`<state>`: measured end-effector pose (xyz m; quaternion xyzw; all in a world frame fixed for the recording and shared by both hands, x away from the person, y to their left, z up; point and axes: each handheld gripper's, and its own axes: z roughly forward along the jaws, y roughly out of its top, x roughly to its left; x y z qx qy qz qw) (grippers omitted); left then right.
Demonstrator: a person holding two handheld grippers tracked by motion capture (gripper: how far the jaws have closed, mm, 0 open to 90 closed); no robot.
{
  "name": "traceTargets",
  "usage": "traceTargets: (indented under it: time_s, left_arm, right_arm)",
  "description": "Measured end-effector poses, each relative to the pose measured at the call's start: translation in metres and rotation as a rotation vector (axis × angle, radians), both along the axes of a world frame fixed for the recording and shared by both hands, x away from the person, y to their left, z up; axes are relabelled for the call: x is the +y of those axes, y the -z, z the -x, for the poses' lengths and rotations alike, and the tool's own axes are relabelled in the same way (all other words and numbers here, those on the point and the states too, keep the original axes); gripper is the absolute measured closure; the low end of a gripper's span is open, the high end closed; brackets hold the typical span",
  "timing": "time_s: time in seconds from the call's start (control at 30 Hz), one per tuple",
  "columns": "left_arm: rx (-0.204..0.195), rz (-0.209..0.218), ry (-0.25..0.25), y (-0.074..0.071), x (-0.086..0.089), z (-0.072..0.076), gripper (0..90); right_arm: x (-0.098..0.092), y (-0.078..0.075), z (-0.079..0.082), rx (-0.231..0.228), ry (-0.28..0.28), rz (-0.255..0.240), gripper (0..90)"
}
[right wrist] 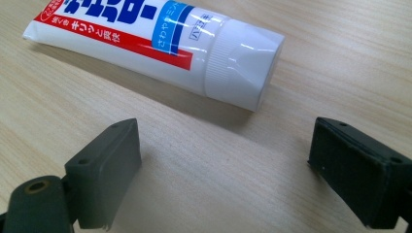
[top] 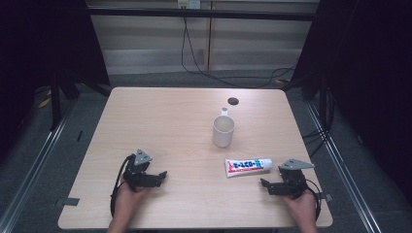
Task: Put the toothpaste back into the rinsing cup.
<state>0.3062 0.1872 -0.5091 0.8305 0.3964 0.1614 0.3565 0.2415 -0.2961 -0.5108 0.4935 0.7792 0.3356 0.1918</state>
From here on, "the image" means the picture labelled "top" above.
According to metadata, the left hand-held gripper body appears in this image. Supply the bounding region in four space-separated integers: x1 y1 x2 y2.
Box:
122 148 154 190

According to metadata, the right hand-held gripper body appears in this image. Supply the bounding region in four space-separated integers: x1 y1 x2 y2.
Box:
277 157 316 199

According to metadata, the person's right hand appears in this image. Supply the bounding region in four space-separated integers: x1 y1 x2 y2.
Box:
282 189 319 225

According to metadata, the person's left hand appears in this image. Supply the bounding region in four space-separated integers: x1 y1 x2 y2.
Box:
112 177 151 222

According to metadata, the white toothpaste tube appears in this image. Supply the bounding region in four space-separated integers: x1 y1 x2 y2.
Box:
224 157 274 179

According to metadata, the white cup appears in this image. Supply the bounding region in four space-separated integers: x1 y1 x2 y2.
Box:
211 107 237 149

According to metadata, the yellow floor tape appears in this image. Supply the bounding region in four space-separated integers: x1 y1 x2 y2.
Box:
36 89 52 110

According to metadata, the black curtain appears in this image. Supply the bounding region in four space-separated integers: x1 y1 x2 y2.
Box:
0 0 111 156
291 0 412 202

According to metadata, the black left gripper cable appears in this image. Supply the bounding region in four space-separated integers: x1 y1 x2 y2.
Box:
109 153 136 218

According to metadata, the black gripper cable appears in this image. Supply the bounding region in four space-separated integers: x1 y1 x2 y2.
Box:
303 178 323 221
109 153 136 218

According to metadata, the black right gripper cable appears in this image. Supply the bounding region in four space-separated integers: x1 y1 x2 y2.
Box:
303 178 323 221

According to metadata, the bundle of black cables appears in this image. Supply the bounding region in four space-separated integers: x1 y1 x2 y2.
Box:
301 84 335 160

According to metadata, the metal floor rail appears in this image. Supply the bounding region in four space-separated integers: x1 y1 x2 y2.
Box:
304 100 383 233
0 96 79 233

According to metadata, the black frame post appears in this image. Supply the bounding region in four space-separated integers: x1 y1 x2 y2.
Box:
49 72 63 132

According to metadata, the long black floor cable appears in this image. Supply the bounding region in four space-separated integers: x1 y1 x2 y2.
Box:
180 15 297 89

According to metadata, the black horizontal frame bar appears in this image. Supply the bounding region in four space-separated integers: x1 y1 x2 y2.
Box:
86 7 318 22

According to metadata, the white wall socket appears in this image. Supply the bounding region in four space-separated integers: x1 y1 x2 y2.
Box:
176 0 202 11

